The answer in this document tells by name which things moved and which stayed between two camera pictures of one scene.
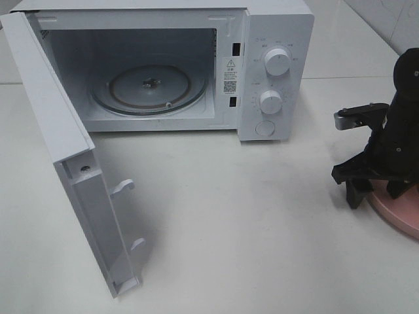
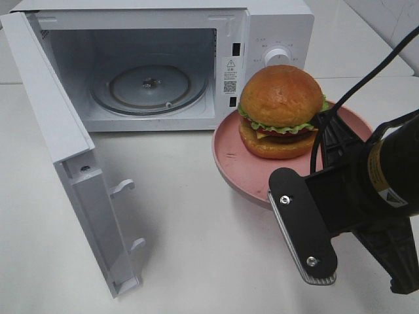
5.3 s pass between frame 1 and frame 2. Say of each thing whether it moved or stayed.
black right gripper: moved
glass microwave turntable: stayed
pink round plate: moved
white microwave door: stayed
